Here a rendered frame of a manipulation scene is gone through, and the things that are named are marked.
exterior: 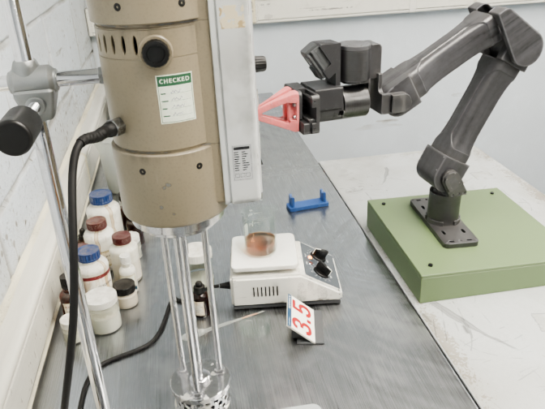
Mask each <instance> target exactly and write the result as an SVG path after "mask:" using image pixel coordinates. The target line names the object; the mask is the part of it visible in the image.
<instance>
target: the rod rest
mask: <svg viewBox="0 0 545 409"><path fill-rule="evenodd" d="M324 206H328V201H327V200H326V192H324V191H323V189H322V188H321V189H320V198H315V199H310V200H301V201H296V202H294V197H292V194H289V203H287V204H286V208H287V209H288V210H289V211H290V212H291V213H292V212H297V211H301V210H306V209H315V208H319V207H324Z"/></svg>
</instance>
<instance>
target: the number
mask: <svg viewBox="0 0 545 409"><path fill-rule="evenodd" d="M291 326H292V327H294V328H295V329H296V330H298V331H299V332H301V333H303V334H305V335H306V336H308V337H309V338H310V339H312V323H311V309H310V308H309V307H307V306H306V305H304V304H302V303H301V302H299V301H298V300H296V299H295V298H294V297H292V304H291Z"/></svg>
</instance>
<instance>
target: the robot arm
mask: <svg viewBox="0 0 545 409"><path fill-rule="evenodd" d="M468 11H469V14H468V15H467V16H466V17H465V18H464V19H463V20H462V21H461V22H460V23H459V24H458V25H457V26H456V27H455V28H453V29H452V30H451V31H450V32H448V33H447V34H445V35H444V36H442V37H441V38H440V39H439V40H437V41H436V42H434V43H433V44H431V45H430V46H428V47H427V48H426V49H424V50H423V51H422V52H420V53H419V54H416V55H415V56H413V57H412V58H410V59H409V60H405V61H404V62H402V63H400V64H399V65H397V66H396V67H394V68H392V67H390V68H389V69H388V70H387V71H385V72H384V73H381V58H382V45H381V44H379V43H376V42H374V41H371V40H365V41H357V40H352V41H340V42H337V41H333V40H330V39H329V40H321V41H311V42H309V43H308V44H307V45H306V46H305V47H304V48H303V49H302V50H300V52H301V55H302V56H303V57H304V59H305V60H306V62H307V63H308V65H309V68H310V70H311V72H312V73H313V74H314V76H315V77H316V78H318V79H319V80H312V81H305V82H301V83H298V82H296V83H288V84H284V88H282V89H281V90H280V91H278V92H277V93H275V94H274V95H272V96H271V97H270V98H269V99H268V100H266V101H264V102H262V103H261V104H259V108H258V119H259V121H261V122H263V123H268V124H272V125H274V126H277V127H281V128H284V129H287V130H290V131H294V132H298V131H299V132H300V133H302V134H303V135H309V134H316V133H320V123H321V122H327V121H333V120H338V119H344V118H355V117H361V116H366V115H367V114H368V112H369V109H370V108H371V109H373V110H374V111H376V112H377V113H379V114H389V115H391V116H393V117H400V116H402V115H404V114H406V113H407V112H409V111H410V110H412V109H413V108H414V107H415V106H417V105H418V104H420V103H421V102H422V101H421V99H420V98H421V97H423V96H424V95H425V94H427V93H428V92H429V90H430V89H431V88H432V87H433V86H434V85H435V84H437V83H438V82H439V81H440V80H442V79H443V78H444V77H445V76H447V75H448V74H449V73H451V72H452V71H454V70H455V69H457V68H458V67H459V66H460V65H462V64H463V63H465V62H466V61H468V60H469V59H471V58H473V57H474V56H475V55H476V54H479V53H481V54H482V56H481V58H480V59H479V61H478V64H477V68H476V70H475V73H474V75H473V77H472V79H471V81H470V83H469V85H468V87H467V89H466V91H465V92H464V94H463V96H462V98H461V100H460V101H459V103H458V104H457V107H456V109H455V110H454V111H453V114H452V116H451V117H450V119H449V121H448V122H447V124H446V125H445V127H444V129H443V130H442V131H441V133H440V134H439V135H438V136H437V137H436V138H435V139H434V141H433V143H432V144H431V145H429V144H428V145H427V147H426V148H425V149H424V151H423V154H422V155H421V157H420V158H419V160H418V163H417V167H416V170H417V173H418V176H419V177H420V178H422V179H424V180H425V181H426V182H428V183H429V184H431V187H430V190H429V197H424V198H414V199H411V200H410V205H411V207H412V208H413V209H414V211H415V212H416V213H417V214H418V215H419V217H420V218H421V219H422V220H423V222H424V223H425V225H426V226H427V227H428V229H429V230H430V231H431V233H432V234H433V235H434V236H435V237H436V239H437V240H438V241H439V243H440V244H441V245H442V247H443V248H447V249H450V248H467V247H476V246H478V238H477V237H476V236H475V235H474V234H473V233H472V231H471V230H470V229H469V228H468V227H467V226H466V225H465V223H464V222H463V221H462V220H461V215H460V214H459V211H460V205H461V196H464V195H466V192H467V190H466V188H465V186H464V184H463V182H462V178H463V177H464V175H465V173H466V171H467V170H468V169H469V167H470V166H468V165H467V164H466V163H467V161H468V159H469V157H470V154H471V150H472V148H473V146H474V143H475V141H476V140H477V138H478V135H479V133H480V131H481V130H482V129H483V126H484V125H485V123H486V121H487V120H488V118H489V116H490V115H491V112H492V111H493V110H494V108H495V106H496V104H497V102H498V100H499V99H500V98H501V96H502V95H503V93H504V91H505V90H506V88H507V87H508V86H509V85H510V84H511V83H512V82H513V81H514V80H515V79H516V77H517V75H518V73H519V71H522V72H525V71H526V69H527V67H528V66H530V65H532V64H533V63H534V62H536V61H537V60H538V58H539V57H540V55H541V53H542V51H543V37H542V35H541V34H540V33H539V32H538V31H537V30H536V29H534V28H533V27H532V26H531V25H530V24H528V23H527V22H526V21H525V20H524V19H523V18H522V17H521V16H520V15H519V14H518V13H516V12H515V11H514V10H513V9H510V8H506V7H502V6H496V7H494V8H493V7H491V6H490V5H489V4H486V3H482V2H474V3H473V4H471V5H470V6H468ZM324 78H325V80H323V79H324ZM341 83H343V84H347V85H341ZM279 105H282V111H283V116H281V117H280V118H279V117H275V116H270V115H266V114H262V113H264V112H266V111H268V110H270V109H273V108H275V107H278V106H279Z"/></svg>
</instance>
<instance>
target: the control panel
mask: <svg viewBox="0 0 545 409"><path fill-rule="evenodd" d="M300 246H301V251H302V256H303V264H304V269H305V274H306V275H307V276H310V277H312V278H315V279H317V280H320V281H322V282H325V283H327V284H329V285H331V286H335V287H336V288H338V289H341V288H340V285H339V281H338V278H337V273H336V270H335V266H334V263H333V258H332V256H330V255H327V256H326V257H325V259H326V261H325V264H326V265H327V266H328V267H329V268H330V269H331V270H332V272H331V274H330V275H329V278H322V277H321V276H319V275H318V274H317V273H315V271H314V267H315V266H316V265H317V263H318V262H319V261H317V260H315V259H314V258H313V257H312V256H311V252H312V251H314V250H315V249H314V248H312V247H309V246H307V245H306V244H304V243H300ZM308 256H311V259H310V258H309V257H308ZM309 261H311V262H312V263H313V265H312V264H310V263H309Z"/></svg>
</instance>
